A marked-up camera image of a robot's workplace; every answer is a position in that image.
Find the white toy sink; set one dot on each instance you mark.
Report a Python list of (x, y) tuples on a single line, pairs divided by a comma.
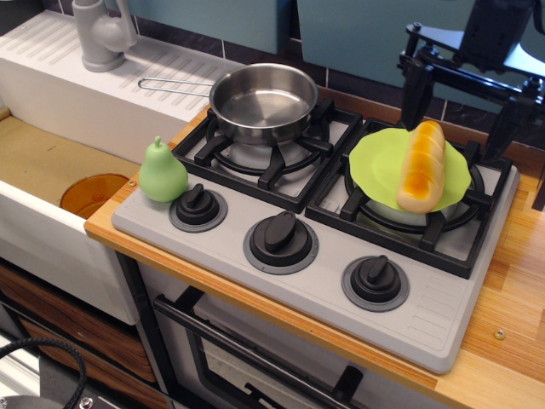
[(79, 123)]

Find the green toy pear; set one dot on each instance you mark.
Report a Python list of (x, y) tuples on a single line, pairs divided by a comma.
[(162, 177)]

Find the middle black stove knob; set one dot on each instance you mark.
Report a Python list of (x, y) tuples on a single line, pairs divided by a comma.
[(281, 244)]

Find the lime green plate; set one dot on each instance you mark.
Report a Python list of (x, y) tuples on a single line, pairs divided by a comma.
[(376, 167)]

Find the grey toy faucet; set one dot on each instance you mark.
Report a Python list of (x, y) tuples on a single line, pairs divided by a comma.
[(103, 38)]

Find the orange sink drain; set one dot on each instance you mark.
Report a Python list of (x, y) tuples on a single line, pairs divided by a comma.
[(86, 196)]

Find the right black stove knob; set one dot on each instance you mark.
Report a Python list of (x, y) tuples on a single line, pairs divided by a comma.
[(375, 284)]

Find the right black burner grate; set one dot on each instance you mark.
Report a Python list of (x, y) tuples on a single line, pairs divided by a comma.
[(458, 239)]

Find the grey toy stove top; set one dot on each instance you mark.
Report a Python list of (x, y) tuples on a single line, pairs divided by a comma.
[(427, 329)]

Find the black burner grate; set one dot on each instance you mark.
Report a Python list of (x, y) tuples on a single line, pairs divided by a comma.
[(458, 239), (286, 175)]

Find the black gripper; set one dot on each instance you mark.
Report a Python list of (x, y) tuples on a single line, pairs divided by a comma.
[(486, 59)]

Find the stainless steel pan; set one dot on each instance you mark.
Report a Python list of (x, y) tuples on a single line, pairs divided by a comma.
[(261, 105)]

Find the left black stove knob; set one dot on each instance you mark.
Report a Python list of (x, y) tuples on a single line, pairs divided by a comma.
[(198, 210)]

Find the wooden drawer cabinet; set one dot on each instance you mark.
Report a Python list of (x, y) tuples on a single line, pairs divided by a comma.
[(115, 357)]

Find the toy bread loaf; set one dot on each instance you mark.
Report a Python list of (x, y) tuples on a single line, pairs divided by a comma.
[(422, 179)]

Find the black stove knob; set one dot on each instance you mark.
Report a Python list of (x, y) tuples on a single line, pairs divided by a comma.
[(375, 284), (198, 210), (281, 244)]

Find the left black burner grate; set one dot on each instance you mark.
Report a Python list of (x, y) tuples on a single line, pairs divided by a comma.
[(286, 175)]

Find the oven door with handle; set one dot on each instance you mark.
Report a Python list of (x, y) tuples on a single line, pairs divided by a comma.
[(241, 361)]

